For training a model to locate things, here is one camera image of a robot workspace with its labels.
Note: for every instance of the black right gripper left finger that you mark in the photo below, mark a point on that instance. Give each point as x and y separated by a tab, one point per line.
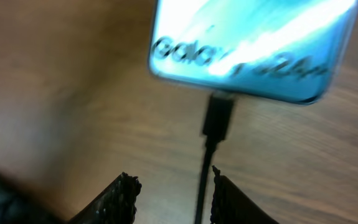
114	205

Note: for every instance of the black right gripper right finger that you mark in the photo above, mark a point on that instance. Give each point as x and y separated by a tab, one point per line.
231	206

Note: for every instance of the blue Galaxy smartphone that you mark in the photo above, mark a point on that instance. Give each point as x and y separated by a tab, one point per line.
285	50

